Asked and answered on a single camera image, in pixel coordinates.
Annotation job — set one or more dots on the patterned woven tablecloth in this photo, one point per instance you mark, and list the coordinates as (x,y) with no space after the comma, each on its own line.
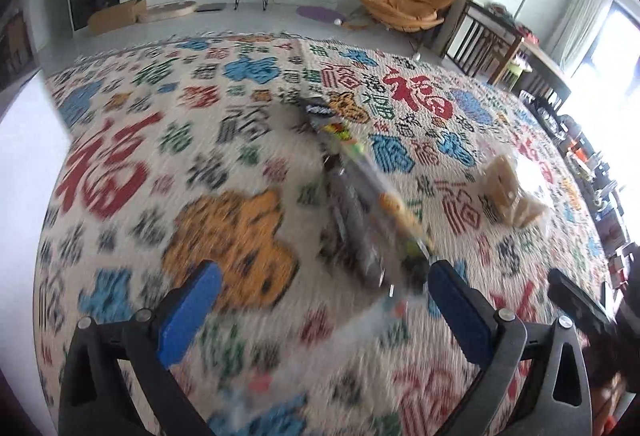
(195,150)

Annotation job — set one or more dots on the dark candy bar pack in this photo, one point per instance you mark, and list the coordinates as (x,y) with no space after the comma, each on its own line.
(373,232)

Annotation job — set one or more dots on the cardboard box on floor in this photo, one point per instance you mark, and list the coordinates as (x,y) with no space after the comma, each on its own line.
(116,17)

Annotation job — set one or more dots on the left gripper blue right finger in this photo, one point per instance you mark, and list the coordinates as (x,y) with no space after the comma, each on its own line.
(467,312)

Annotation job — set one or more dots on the dark wooden chair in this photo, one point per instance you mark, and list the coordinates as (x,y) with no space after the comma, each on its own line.
(482,43)

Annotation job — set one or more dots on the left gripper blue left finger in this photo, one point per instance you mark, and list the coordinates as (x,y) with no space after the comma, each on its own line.
(183,311)

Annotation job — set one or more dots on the orange lounge chair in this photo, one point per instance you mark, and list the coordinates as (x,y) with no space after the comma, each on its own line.
(408,16)

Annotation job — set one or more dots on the clear long snack tube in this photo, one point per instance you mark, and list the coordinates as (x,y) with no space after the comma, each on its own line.
(249,398)

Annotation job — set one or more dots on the bagged brown bread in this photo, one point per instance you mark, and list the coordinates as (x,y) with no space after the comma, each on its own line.
(516,187)

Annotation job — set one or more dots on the white cardboard box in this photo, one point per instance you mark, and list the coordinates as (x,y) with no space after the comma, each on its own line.
(34,143)

